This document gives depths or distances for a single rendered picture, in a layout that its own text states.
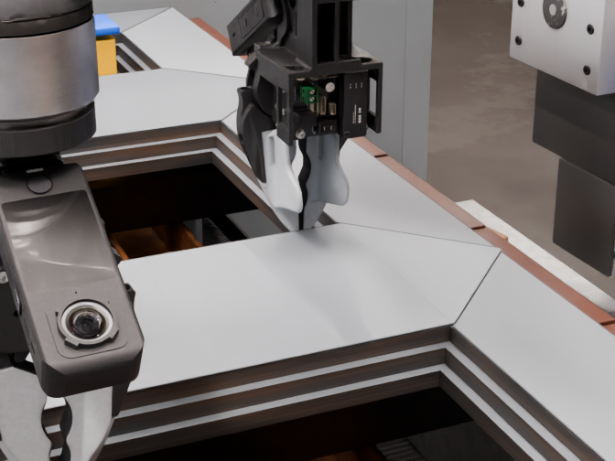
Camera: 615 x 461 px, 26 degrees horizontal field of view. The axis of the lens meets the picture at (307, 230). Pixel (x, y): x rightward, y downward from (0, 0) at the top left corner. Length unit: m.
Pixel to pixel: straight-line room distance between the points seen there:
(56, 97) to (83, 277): 0.08
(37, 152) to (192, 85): 0.75
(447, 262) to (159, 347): 0.23
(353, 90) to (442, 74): 3.39
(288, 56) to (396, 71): 0.92
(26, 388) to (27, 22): 0.19
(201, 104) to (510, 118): 2.67
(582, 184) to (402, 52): 0.63
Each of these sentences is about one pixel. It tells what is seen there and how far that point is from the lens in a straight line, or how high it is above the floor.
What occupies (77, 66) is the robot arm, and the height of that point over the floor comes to 1.08.
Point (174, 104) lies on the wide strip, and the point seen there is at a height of 0.85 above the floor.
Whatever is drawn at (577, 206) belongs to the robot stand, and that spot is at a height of 0.78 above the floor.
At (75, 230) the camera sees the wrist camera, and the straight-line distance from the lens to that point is 0.62.
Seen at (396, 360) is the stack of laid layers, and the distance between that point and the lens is 0.86.
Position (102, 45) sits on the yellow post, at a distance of 1.45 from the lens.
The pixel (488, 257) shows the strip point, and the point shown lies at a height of 0.85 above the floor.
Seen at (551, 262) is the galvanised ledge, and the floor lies 0.68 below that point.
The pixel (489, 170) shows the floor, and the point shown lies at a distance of 3.52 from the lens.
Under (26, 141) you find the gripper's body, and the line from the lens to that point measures 0.61.
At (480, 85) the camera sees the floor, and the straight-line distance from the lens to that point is 4.21.
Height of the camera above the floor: 1.26
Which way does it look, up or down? 24 degrees down
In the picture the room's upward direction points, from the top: straight up
